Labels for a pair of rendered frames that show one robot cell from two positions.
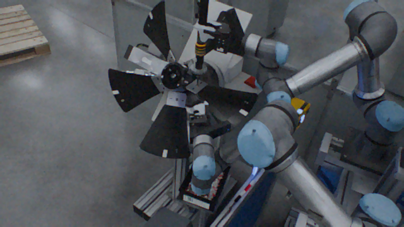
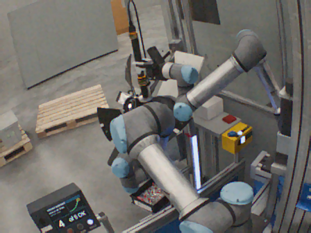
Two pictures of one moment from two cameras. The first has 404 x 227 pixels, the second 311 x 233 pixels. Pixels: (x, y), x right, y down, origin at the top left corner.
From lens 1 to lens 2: 0.70 m
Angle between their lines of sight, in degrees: 27
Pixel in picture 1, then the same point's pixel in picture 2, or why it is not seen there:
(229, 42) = (154, 71)
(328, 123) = not seen: hidden behind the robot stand
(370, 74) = (271, 89)
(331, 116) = not seen: hidden behind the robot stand
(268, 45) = (176, 68)
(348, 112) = not seen: hidden behind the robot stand
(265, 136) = (117, 124)
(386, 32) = (248, 47)
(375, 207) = (229, 191)
